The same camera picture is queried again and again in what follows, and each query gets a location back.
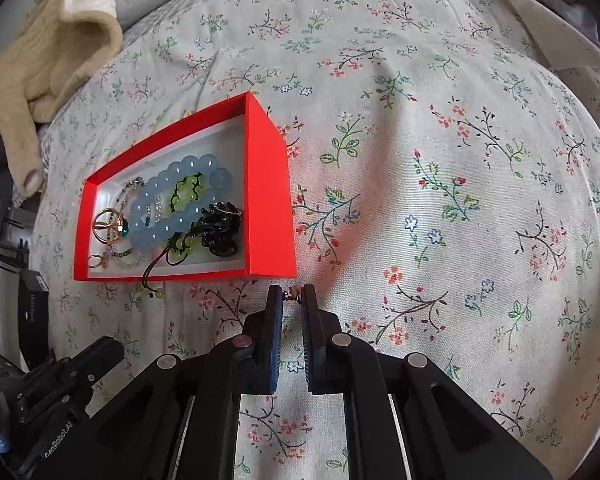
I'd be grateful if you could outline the gold chunky ring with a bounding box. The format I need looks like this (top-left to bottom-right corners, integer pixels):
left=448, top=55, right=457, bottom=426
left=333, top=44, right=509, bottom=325
left=92, top=207, right=130, bottom=246

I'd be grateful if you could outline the blue bead bracelet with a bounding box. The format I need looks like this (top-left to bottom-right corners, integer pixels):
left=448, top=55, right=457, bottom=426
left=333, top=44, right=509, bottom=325
left=128, top=153, right=234, bottom=254

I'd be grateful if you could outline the green beaded cord bracelet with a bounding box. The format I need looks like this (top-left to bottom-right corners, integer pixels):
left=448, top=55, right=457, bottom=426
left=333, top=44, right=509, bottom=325
left=140, top=171, right=211, bottom=298

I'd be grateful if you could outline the clear beaded coil bracelet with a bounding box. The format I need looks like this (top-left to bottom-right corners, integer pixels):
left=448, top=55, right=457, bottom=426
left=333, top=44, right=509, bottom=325
left=99, top=174, right=154, bottom=269

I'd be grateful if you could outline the black hair claw clip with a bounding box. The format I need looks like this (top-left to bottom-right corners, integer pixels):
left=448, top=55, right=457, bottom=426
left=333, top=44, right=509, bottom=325
left=196, top=200, right=242, bottom=258

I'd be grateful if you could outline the black box with lettering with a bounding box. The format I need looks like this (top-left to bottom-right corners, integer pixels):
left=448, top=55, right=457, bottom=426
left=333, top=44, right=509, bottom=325
left=18, top=269, right=50, bottom=370

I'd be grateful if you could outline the red cardboard box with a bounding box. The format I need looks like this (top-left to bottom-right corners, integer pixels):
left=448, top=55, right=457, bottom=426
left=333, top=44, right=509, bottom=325
left=73, top=92, right=297, bottom=283

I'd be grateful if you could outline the floral bed sheet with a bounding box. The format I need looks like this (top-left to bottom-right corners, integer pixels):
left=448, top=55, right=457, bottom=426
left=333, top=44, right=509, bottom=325
left=32, top=0, right=600, bottom=479

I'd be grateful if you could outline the beige knitted sweater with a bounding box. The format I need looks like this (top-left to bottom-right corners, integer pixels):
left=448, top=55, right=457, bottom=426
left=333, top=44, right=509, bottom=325
left=0, top=0, right=123, bottom=197

